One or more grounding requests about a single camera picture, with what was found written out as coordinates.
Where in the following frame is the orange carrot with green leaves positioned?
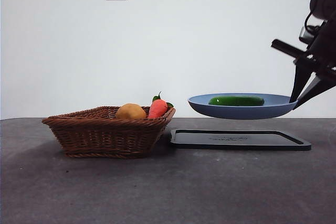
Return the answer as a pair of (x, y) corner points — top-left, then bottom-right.
(147, 91), (175, 120)

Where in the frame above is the black rectangular tray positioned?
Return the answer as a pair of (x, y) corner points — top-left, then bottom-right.
(169, 129), (312, 152)

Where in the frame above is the yellow-brown potato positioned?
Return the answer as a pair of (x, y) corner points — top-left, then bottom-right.
(115, 103), (146, 120)

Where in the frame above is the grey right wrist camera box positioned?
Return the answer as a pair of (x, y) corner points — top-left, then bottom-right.
(299, 25), (320, 44)

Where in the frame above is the blue round plate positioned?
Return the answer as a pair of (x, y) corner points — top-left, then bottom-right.
(187, 93), (299, 120)

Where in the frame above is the brown wicker basket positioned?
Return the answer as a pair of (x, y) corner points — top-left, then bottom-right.
(41, 106), (176, 159)

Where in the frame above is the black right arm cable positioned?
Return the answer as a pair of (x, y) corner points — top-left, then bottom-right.
(303, 0), (329, 41)

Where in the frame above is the green pepper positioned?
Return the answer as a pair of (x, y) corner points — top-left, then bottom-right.
(208, 95), (265, 107)

